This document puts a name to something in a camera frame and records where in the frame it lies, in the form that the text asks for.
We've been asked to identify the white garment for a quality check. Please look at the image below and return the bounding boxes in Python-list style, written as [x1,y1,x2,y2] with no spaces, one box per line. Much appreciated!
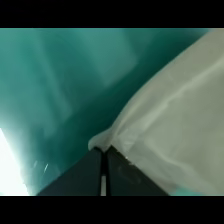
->
[87,28,224,196]

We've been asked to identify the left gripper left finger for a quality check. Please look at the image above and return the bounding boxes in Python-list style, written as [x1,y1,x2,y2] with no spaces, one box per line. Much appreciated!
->
[37,146,104,197]

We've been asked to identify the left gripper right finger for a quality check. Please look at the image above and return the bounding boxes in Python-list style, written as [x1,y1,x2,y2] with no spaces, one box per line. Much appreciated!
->
[105,145,170,197]

